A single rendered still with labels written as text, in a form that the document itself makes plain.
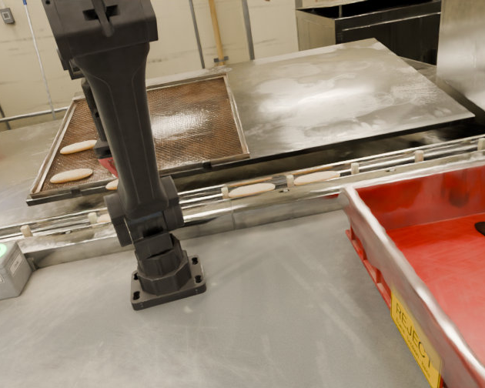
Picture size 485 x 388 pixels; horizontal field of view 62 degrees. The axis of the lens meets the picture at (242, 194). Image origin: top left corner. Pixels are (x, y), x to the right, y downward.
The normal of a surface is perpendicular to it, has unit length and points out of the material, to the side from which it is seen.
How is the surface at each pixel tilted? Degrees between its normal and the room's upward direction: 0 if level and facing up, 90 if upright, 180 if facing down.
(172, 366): 0
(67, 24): 58
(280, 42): 90
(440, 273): 0
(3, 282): 90
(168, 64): 90
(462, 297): 0
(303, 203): 90
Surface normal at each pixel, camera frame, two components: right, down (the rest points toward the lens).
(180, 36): 0.11, 0.46
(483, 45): -0.98, 0.18
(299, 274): -0.15, -0.87
